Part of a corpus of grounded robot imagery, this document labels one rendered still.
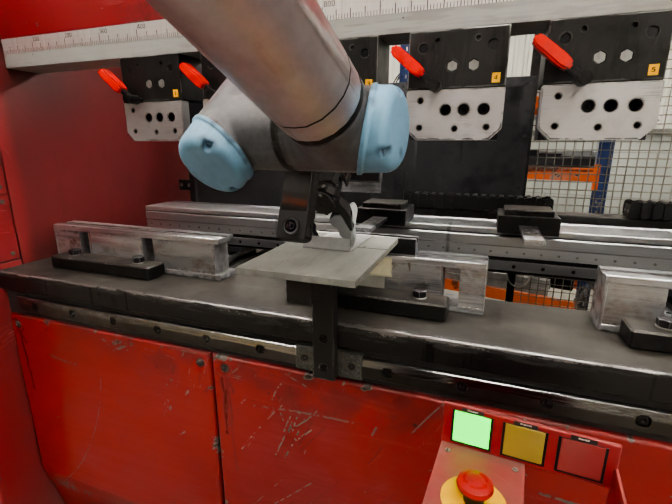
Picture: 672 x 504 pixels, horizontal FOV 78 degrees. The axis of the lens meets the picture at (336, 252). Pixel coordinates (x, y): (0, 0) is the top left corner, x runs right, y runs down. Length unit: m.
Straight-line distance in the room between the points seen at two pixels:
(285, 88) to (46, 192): 1.10
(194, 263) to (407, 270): 0.48
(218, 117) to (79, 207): 1.00
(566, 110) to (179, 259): 0.81
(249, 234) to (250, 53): 0.95
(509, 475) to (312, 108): 0.49
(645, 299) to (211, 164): 0.67
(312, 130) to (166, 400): 0.80
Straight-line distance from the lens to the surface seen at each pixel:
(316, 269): 0.58
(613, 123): 0.73
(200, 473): 1.08
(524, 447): 0.61
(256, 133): 0.40
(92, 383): 1.17
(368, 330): 0.70
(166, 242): 1.03
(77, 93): 1.42
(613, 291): 0.79
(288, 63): 0.27
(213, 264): 0.96
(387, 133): 0.35
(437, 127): 0.72
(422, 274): 0.77
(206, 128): 0.42
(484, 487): 0.54
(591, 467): 0.62
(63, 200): 1.36
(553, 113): 0.72
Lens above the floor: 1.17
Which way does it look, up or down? 15 degrees down
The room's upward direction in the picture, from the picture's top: straight up
